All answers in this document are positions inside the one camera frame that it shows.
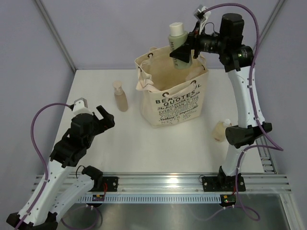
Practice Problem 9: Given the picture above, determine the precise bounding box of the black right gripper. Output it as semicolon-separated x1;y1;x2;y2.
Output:
170;21;227;63

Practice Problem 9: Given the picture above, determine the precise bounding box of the pale green round bottle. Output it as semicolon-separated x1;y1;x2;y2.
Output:
168;22;192;69

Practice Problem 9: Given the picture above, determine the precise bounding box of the beige pump bottle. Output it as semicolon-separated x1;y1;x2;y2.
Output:
112;80;128;112

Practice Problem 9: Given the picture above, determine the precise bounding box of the cream canvas tote bag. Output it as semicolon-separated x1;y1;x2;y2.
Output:
135;46;209;127

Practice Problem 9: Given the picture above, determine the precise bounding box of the cream pump lotion bottle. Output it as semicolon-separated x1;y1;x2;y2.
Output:
212;119;232;142

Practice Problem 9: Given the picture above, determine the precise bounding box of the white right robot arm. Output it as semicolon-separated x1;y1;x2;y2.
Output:
170;12;272;192

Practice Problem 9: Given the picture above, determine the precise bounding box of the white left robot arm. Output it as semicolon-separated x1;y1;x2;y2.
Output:
6;104;115;230

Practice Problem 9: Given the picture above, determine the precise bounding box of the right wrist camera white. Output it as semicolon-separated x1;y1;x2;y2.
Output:
194;5;211;34

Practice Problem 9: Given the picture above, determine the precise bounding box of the white slotted cable duct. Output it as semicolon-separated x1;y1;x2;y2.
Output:
76;194;221;204

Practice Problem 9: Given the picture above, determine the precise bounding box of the right aluminium frame post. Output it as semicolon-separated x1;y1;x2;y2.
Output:
241;0;287;51

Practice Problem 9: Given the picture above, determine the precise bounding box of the aluminium frame post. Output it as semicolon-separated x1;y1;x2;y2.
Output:
241;0;287;51
32;0;77;73

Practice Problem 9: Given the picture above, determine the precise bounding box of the left aluminium frame post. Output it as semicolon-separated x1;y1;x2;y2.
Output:
32;0;77;73

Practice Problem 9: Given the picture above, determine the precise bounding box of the aluminium mounting rail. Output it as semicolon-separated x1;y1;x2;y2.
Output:
31;171;292;195

